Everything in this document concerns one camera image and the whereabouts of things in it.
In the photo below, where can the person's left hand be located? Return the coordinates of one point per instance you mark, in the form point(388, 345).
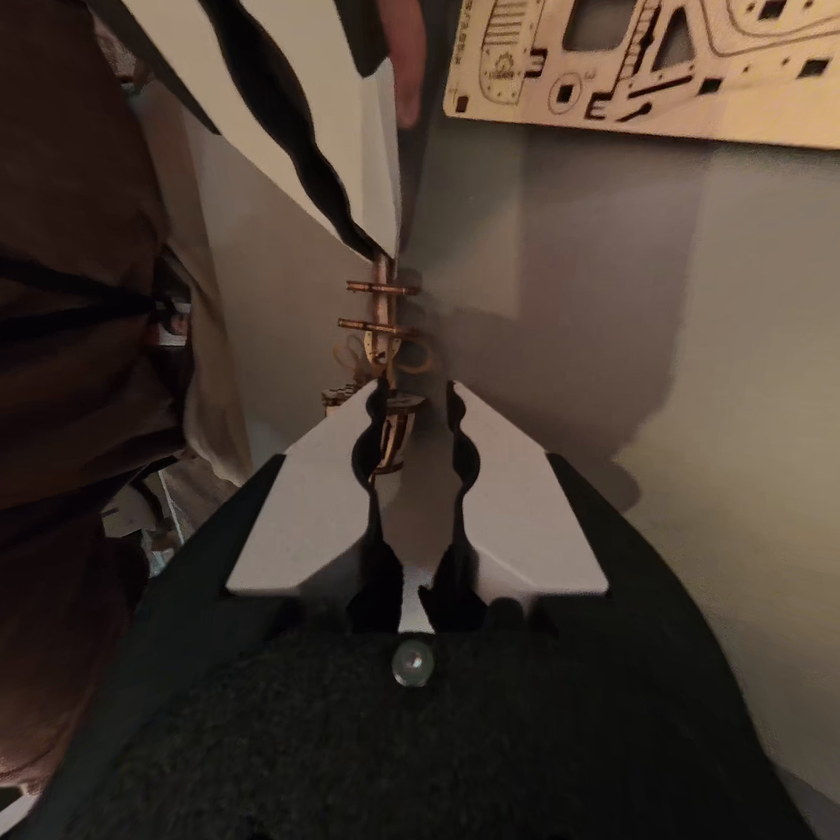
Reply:
point(408, 65)

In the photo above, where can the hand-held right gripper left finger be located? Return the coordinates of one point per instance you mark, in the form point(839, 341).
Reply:
point(302, 525)

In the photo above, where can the laser-cut wooden parts sheet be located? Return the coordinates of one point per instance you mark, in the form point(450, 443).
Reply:
point(722, 98)

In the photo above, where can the wooden gear model assembly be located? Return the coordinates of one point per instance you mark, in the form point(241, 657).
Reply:
point(380, 308)

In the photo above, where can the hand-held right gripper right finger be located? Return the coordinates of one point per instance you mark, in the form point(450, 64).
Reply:
point(531, 525)

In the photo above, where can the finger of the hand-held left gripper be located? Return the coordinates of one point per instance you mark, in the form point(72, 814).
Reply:
point(210, 85)
point(374, 164)

